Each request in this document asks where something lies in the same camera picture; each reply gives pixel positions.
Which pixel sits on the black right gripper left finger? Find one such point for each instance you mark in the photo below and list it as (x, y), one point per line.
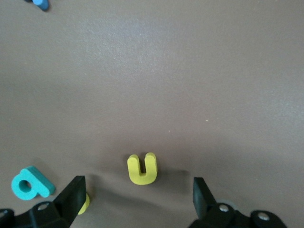
(71, 197)

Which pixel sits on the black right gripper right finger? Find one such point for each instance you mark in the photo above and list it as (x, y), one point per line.
(204, 202)

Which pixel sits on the yellow foam letter s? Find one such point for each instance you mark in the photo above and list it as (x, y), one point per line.
(85, 204)

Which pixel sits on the teal foam letter b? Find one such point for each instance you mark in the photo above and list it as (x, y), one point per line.
(35, 187)

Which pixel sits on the yellow foam letter u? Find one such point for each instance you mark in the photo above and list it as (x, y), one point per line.
(142, 178)

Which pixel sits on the blue foam letter x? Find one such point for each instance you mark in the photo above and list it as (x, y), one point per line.
(41, 2)

